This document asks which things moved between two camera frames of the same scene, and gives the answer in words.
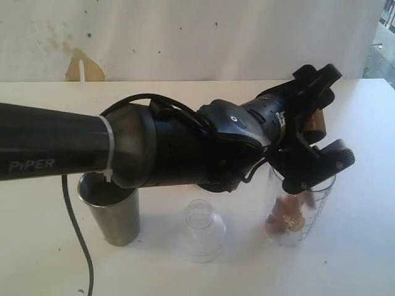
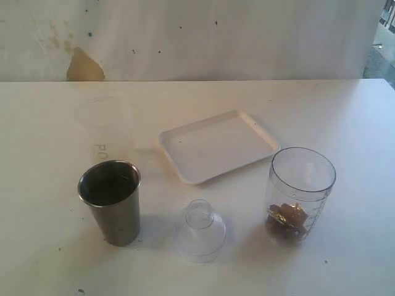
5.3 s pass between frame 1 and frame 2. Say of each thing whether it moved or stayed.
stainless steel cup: stayed
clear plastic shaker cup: stayed
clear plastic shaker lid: stayed
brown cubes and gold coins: moved
